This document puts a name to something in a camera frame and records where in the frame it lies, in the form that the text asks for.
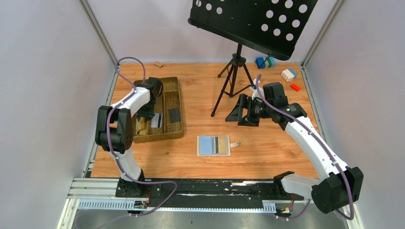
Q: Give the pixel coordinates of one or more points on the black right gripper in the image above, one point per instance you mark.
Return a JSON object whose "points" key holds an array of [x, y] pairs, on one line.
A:
{"points": [[246, 101]]}

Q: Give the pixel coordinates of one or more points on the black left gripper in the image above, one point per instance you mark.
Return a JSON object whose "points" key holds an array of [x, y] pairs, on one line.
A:
{"points": [[148, 115]]}

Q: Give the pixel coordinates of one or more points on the beige leather card holder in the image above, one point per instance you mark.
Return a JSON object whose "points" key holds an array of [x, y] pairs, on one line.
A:
{"points": [[205, 145]]}

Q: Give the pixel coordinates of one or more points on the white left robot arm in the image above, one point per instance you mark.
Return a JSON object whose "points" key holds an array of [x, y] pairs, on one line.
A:
{"points": [[114, 133]]}

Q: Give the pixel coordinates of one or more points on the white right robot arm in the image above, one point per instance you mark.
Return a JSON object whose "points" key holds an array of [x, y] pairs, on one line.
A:
{"points": [[337, 185]]}

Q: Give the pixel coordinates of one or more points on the gold VIP card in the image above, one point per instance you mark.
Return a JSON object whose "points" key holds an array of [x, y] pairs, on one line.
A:
{"points": [[141, 127]]}

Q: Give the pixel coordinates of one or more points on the black card in tray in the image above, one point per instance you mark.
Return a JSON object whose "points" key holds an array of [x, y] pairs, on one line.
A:
{"points": [[174, 115]]}

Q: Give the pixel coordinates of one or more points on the gold card in holder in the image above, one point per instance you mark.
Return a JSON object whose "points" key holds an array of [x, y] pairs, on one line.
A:
{"points": [[220, 145]]}

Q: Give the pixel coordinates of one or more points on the small wooden block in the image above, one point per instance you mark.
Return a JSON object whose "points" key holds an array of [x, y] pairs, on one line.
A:
{"points": [[158, 64]]}

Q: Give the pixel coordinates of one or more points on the red toy block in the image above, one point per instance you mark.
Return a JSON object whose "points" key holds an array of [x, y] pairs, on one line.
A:
{"points": [[295, 87]]}

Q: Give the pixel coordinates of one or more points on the blue green toy block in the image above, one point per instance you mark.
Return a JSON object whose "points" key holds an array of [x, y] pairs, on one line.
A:
{"points": [[265, 62]]}

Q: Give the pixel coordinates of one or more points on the white blue toy block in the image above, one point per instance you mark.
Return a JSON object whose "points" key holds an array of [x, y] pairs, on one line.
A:
{"points": [[288, 74]]}

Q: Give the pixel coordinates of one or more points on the black music stand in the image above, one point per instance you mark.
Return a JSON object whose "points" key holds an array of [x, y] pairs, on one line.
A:
{"points": [[271, 27]]}

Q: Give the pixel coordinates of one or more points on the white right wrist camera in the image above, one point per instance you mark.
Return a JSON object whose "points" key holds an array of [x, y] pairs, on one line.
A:
{"points": [[253, 88]]}

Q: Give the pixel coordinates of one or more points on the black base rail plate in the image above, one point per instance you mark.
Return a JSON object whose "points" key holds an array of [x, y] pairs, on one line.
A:
{"points": [[160, 188]]}

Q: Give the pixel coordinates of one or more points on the white slotted cable duct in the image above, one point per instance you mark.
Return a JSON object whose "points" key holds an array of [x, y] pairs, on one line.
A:
{"points": [[132, 205]]}

